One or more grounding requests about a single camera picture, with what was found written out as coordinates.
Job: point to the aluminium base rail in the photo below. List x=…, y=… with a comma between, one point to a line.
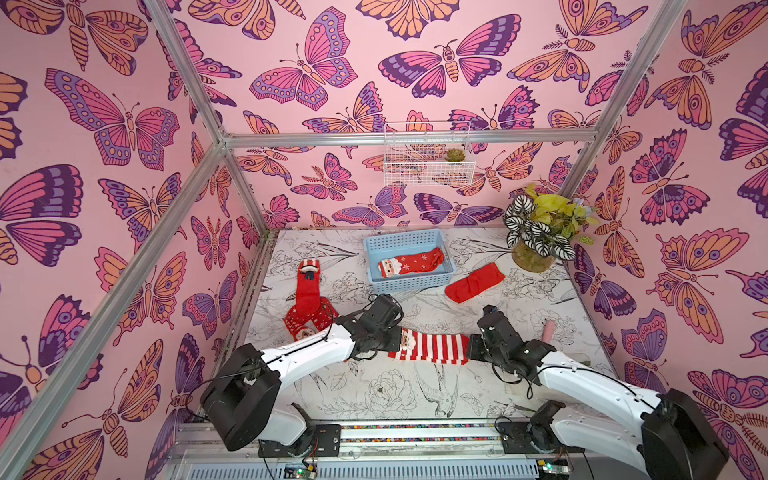
x=498, y=448

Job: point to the red nutcracker sock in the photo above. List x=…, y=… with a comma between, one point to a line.
x=308, y=286

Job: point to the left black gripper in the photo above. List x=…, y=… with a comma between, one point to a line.
x=395, y=340

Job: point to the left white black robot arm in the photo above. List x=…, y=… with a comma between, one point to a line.
x=242, y=400

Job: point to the light blue plastic basket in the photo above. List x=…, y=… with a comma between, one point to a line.
x=385, y=246

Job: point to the red patterned christmas sock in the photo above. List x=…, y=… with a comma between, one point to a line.
x=303, y=322

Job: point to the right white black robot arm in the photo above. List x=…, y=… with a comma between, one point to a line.
x=664, y=435

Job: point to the small green succulent plant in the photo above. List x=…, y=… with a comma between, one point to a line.
x=455, y=155

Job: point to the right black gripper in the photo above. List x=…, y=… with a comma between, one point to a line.
x=477, y=346

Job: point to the white wire wall basket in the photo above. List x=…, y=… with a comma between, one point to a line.
x=415, y=157

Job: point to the plain red sock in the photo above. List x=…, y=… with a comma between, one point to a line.
x=477, y=282

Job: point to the red white striped sock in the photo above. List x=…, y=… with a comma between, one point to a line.
x=436, y=348

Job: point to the potted plant in glass vase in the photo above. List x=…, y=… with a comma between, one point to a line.
x=544, y=228

